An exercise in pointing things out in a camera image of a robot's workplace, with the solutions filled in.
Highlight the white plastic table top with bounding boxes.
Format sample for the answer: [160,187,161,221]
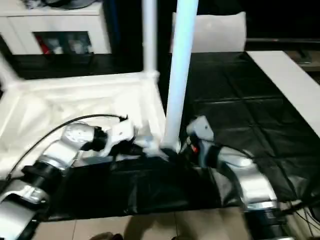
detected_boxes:
[0,71,183,181]

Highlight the black mat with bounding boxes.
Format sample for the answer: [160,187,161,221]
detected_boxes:
[0,51,320,221]

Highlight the white flat board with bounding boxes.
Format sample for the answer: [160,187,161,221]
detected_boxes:
[246,50,320,139]

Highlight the red bottle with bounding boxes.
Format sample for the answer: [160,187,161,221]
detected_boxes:
[37,36,50,55]

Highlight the white cabinet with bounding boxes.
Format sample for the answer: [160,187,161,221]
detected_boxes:
[0,0,113,56]

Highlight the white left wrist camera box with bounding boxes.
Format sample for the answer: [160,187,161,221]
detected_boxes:
[101,119,137,158]

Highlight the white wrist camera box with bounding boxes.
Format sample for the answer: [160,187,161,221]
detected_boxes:
[186,115,215,168]
[101,119,137,158]

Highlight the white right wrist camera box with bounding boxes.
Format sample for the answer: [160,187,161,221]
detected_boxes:
[186,115,215,168]

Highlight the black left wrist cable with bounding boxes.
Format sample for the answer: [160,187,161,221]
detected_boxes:
[6,114,129,181]

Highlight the tangled floor cables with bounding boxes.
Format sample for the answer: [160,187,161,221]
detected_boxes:
[282,197,320,236]

